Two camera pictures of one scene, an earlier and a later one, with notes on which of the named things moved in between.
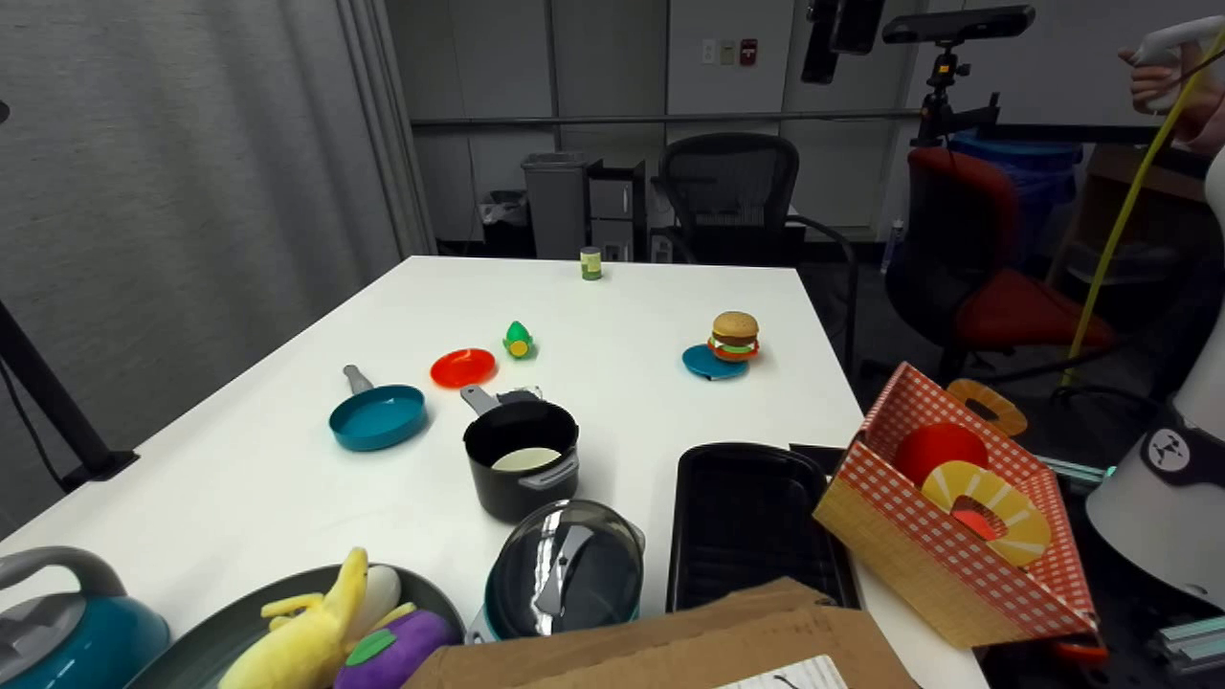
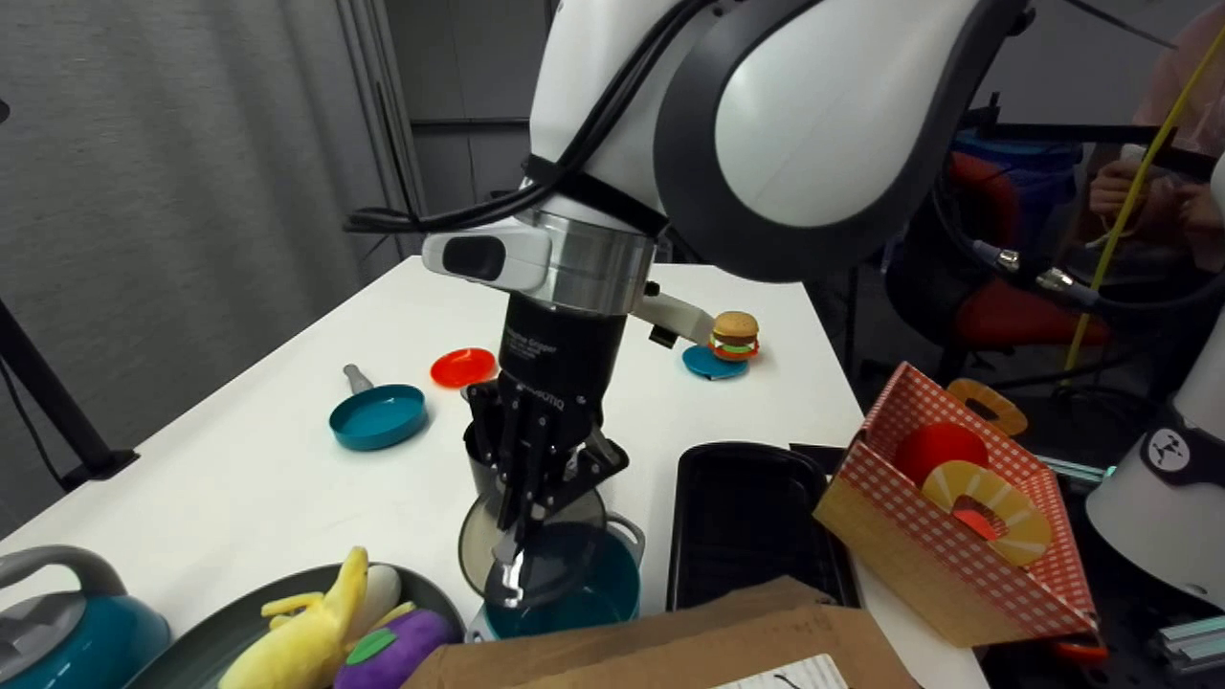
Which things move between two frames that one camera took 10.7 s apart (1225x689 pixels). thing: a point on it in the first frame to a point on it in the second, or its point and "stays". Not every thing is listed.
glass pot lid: [564, 570] to [479, 534]
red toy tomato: [941, 441] stays
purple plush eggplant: [392, 655] stays
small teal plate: [710, 364] stays
